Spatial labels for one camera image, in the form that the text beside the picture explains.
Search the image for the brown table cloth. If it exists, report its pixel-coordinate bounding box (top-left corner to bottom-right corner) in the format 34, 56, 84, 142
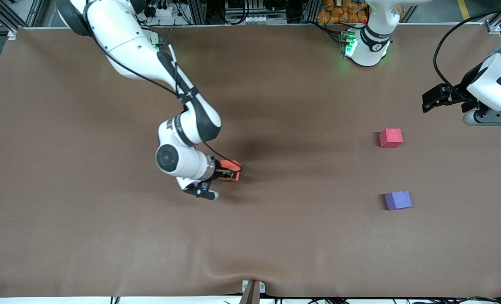
0, 24, 501, 299

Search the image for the white power strip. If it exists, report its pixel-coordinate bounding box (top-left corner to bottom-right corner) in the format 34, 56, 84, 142
146, 3, 176, 18

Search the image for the brown wooden bar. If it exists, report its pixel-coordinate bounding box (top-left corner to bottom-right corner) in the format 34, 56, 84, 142
239, 280, 261, 304

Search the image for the orange foam block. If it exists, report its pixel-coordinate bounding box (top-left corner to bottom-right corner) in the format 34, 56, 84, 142
220, 159, 242, 182

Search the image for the purple foam block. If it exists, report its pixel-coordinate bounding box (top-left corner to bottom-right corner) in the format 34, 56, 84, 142
385, 190, 413, 211

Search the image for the metal clamp bracket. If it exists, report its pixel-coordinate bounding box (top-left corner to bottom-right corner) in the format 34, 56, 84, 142
242, 280, 266, 294

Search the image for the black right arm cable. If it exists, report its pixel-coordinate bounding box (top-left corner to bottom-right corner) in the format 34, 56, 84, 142
86, 0, 243, 172

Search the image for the red foam block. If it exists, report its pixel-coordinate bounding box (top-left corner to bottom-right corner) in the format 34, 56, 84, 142
379, 128, 403, 149

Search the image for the bag of orange snacks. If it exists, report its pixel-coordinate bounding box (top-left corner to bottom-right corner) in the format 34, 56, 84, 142
317, 0, 369, 24

